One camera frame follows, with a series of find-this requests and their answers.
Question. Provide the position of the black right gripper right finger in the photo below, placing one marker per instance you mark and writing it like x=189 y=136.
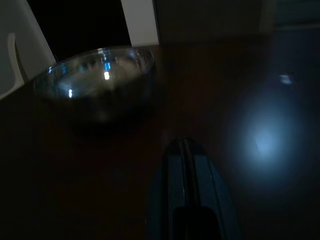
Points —
x=212 y=185

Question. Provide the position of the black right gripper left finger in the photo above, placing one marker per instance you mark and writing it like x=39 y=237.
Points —
x=175 y=180

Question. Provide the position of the clear glass bowl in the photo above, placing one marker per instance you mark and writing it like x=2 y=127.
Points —
x=100 y=82

